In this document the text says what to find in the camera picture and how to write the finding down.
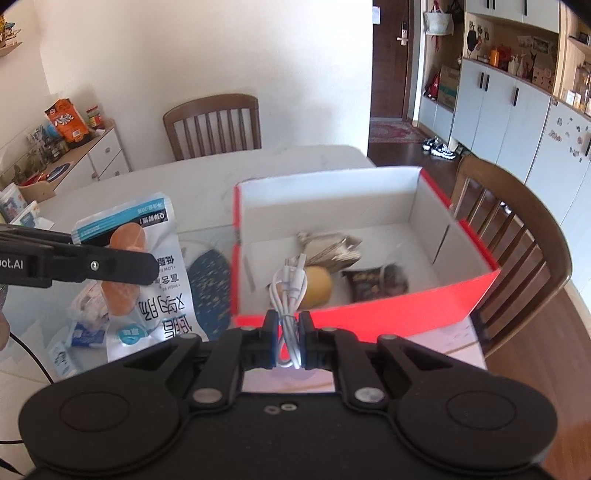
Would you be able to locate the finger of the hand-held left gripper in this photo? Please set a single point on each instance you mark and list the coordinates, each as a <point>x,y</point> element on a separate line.
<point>46,236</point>
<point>106,266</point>

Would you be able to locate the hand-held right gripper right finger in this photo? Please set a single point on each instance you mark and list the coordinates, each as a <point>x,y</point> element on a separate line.
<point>305,334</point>

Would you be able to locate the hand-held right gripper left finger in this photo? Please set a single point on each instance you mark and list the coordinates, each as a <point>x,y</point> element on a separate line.
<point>271,334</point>

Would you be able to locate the yellow bun toy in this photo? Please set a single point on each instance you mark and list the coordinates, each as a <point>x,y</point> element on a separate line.
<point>318,286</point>

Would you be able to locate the white chicken breast packet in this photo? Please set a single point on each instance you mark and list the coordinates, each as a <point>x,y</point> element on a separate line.
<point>161,286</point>

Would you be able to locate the blue and white carton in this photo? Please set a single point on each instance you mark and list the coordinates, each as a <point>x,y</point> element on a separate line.
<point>87,336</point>

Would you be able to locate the black snack packet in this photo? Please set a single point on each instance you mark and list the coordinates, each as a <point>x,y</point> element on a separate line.
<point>369,281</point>

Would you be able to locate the silver foil snack packet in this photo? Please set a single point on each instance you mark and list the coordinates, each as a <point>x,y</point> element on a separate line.
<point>332,254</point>

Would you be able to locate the red cardboard box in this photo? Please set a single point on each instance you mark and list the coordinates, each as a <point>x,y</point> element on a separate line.
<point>392,314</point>

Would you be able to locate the white marble desktop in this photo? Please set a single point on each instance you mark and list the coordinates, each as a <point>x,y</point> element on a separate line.
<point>184,175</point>

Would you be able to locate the light wooden box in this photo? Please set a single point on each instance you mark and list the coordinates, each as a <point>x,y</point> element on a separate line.
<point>39,191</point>

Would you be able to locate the white mug blue print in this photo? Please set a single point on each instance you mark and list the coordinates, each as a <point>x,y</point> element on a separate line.
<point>9,201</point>

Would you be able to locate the round blue mat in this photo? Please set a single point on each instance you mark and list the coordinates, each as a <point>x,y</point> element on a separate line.
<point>57,171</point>

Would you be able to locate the dark blue speckled placemat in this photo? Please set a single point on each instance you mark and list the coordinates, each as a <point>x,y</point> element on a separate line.
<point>210,286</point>

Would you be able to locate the white low sideboard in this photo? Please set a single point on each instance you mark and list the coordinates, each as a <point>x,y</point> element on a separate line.
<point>108,157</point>

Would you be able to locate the orange snack bag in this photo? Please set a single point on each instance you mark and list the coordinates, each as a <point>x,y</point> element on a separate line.
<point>69,124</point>

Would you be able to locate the red lidded jar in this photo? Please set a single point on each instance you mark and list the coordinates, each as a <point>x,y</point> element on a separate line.
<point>94,117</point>

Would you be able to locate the brown wooden chair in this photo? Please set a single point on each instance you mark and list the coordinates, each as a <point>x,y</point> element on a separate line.
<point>531,221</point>
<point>207,104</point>

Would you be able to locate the red patterned rug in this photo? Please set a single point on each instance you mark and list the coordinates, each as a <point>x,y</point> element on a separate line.
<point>392,131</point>

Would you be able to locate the black and white sneaker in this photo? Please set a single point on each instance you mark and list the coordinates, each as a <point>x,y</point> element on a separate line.
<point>445,151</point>
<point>431,144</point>

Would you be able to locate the brown wooden door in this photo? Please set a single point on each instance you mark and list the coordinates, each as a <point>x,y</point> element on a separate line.
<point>392,69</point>

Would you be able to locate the red bag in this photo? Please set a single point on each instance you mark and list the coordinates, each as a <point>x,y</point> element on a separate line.
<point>431,85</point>

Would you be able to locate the brown cardboard box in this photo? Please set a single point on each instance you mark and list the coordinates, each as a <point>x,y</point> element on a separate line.
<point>448,87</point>

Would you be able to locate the hanging grey tote bag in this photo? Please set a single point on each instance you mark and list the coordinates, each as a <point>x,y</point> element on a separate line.
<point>438,23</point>

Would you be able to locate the wooden wall shelf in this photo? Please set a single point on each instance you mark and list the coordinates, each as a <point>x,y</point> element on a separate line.
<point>9,47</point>

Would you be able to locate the white and wood wall cabinet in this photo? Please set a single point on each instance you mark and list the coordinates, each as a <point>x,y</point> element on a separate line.
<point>498,106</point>

